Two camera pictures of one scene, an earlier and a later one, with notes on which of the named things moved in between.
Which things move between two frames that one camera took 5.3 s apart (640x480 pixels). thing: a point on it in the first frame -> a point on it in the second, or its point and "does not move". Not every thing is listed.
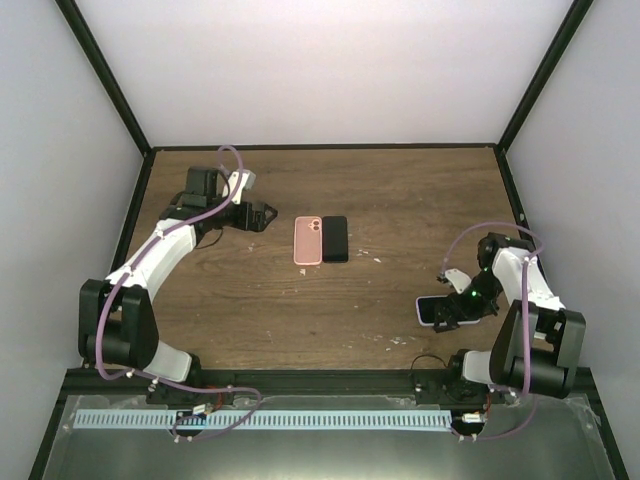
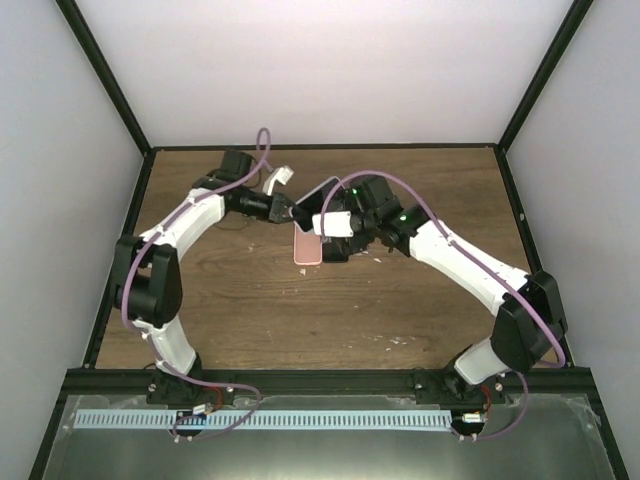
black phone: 432,308 -> 314,202
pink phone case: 308,241 does not move
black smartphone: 334,239 does not move
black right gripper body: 481,301 -> 370,222
